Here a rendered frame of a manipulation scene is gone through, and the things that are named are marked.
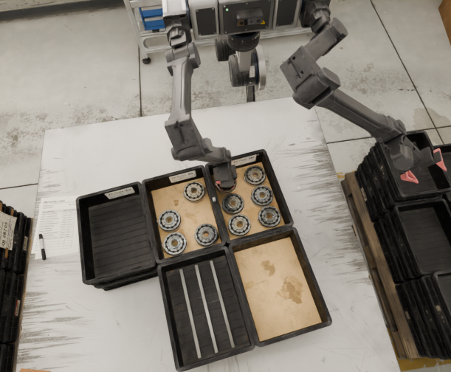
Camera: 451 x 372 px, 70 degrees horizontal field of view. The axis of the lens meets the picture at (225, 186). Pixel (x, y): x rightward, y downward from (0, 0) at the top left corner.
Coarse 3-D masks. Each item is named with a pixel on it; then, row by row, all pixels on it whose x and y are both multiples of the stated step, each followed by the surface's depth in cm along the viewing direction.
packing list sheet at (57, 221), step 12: (48, 204) 170; (60, 204) 169; (72, 204) 169; (48, 216) 167; (60, 216) 167; (72, 216) 166; (36, 228) 164; (48, 228) 164; (60, 228) 164; (72, 228) 164; (36, 240) 162; (48, 240) 161; (60, 240) 161; (72, 240) 161; (36, 252) 159; (48, 252) 159; (60, 252) 158; (72, 252) 158
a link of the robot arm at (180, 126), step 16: (192, 48) 107; (176, 64) 105; (192, 64) 107; (176, 80) 99; (176, 96) 94; (176, 112) 89; (176, 128) 87; (192, 128) 87; (176, 144) 89; (192, 144) 89
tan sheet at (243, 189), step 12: (240, 168) 160; (240, 180) 157; (216, 192) 155; (240, 192) 155; (252, 204) 152; (276, 204) 151; (228, 216) 150; (252, 216) 149; (252, 228) 147; (264, 228) 147
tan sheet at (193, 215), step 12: (192, 180) 158; (156, 192) 156; (168, 192) 156; (180, 192) 156; (192, 192) 156; (156, 204) 153; (168, 204) 153; (180, 204) 153; (192, 204) 153; (204, 204) 153; (156, 216) 151; (192, 216) 150; (204, 216) 150; (180, 228) 148; (192, 228) 148; (216, 228) 147; (192, 240) 146
